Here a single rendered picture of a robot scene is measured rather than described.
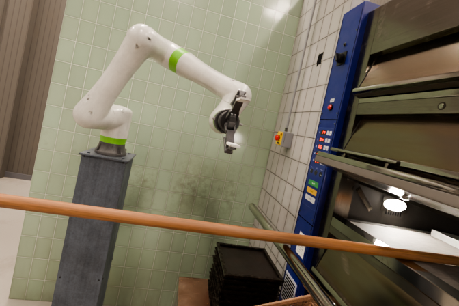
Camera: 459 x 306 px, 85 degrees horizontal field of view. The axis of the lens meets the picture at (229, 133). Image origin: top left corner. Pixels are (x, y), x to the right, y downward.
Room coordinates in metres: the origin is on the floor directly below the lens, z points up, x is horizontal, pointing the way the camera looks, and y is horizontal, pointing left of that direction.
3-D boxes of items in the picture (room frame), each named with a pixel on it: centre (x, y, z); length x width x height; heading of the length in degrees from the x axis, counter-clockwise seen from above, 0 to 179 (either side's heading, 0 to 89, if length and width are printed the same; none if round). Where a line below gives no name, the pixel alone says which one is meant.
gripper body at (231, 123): (0.87, 0.01, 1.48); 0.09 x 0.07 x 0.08; 11
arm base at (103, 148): (1.32, 0.58, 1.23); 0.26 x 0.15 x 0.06; 12
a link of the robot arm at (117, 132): (1.25, 0.58, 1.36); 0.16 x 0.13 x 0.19; 161
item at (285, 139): (1.66, -0.36, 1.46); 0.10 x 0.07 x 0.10; 11
